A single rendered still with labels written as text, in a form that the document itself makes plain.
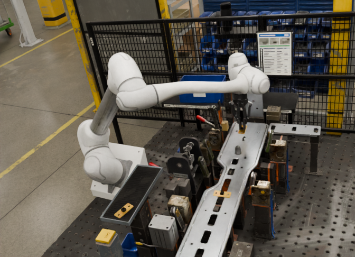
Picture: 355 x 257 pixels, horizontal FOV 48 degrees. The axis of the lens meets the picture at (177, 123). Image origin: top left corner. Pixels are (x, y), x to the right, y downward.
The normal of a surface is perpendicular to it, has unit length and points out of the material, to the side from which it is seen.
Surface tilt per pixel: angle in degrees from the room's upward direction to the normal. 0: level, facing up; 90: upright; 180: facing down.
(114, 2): 91
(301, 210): 0
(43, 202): 0
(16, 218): 0
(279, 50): 90
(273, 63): 90
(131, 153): 44
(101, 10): 91
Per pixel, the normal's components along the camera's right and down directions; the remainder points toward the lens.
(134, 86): 0.17, -0.35
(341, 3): -0.33, 0.53
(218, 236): -0.14, -0.85
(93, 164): -0.37, -0.16
